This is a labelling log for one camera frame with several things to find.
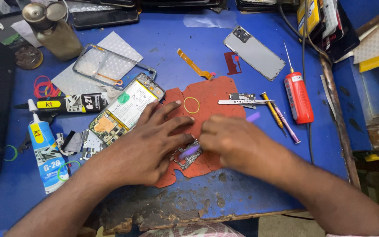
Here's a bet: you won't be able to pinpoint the person's left hand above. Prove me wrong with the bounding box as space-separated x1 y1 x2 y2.
110 100 196 186

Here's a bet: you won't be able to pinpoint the person's right hand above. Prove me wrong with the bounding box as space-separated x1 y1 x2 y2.
198 114 293 180

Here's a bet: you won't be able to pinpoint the small phone circuit board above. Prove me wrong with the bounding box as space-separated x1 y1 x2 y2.
172 140 204 171

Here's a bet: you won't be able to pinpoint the yellow rubber band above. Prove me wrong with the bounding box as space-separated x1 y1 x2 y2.
183 97 200 114

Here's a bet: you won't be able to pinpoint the silver tweezers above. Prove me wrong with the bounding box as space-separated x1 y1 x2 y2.
218 98 275 110

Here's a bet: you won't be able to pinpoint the orange-red work mat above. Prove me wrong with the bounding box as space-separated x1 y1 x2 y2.
153 76 247 189

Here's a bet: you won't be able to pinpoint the small charging port board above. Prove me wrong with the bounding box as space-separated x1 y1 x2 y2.
229 93 256 101

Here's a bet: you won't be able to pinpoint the dark red sticker piece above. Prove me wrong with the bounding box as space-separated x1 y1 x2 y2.
224 51 243 76

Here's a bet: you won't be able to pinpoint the opened phone with white battery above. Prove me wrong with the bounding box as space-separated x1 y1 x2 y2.
89 73 166 146

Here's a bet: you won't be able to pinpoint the grey phone back cover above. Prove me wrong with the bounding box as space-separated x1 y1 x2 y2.
223 25 286 82

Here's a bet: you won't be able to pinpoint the red electric screwdriver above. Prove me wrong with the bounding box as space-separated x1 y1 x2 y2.
283 42 315 125

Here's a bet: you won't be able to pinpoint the person's pink patterned clothing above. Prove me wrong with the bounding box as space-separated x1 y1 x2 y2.
138 223 247 237

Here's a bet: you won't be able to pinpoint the clear plastic film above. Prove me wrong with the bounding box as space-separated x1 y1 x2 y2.
183 11 238 30

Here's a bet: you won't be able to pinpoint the silver metal shield plates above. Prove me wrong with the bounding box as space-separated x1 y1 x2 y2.
80 129 107 161

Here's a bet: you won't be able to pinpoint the white bubble sheet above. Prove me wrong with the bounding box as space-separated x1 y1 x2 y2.
51 31 144 96

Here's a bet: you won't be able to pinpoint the grey and black film piece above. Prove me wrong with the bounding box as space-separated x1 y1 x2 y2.
61 130 85 154

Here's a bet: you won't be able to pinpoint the black glue tube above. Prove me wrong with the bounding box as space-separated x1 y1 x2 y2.
14 92 112 114

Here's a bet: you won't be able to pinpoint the green rubber band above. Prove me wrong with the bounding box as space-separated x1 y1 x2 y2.
3 145 18 162
57 160 82 182

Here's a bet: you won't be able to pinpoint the black phone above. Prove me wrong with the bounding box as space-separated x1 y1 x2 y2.
69 7 140 31

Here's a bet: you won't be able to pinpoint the heap of packaged parts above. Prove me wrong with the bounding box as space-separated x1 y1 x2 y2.
296 0 360 64

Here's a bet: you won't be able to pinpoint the white and blue glue tube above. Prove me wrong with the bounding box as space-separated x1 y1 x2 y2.
27 99 70 195

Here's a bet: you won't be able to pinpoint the red rubber bands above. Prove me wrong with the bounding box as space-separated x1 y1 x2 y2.
33 75 62 99

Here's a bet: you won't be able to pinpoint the brass metal dispenser bottle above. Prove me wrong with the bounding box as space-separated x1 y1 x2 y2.
22 1 83 62

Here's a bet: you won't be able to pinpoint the round brown lid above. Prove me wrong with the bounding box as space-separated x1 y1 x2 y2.
15 46 44 70

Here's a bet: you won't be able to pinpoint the white paper sheet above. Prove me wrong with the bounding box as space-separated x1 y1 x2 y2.
11 19 43 48

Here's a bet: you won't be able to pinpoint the yellow handled screwdriver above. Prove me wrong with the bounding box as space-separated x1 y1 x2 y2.
261 92 288 137

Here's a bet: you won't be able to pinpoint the orange flex cable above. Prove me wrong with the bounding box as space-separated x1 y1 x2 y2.
177 48 216 81

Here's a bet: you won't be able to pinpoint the pink handled screwdriver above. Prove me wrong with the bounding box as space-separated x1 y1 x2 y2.
272 103 301 145

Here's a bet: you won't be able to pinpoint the black cable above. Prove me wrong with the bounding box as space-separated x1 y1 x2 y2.
278 0 332 165

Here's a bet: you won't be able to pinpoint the clear phone frame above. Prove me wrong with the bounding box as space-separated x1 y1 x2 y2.
72 43 157 90

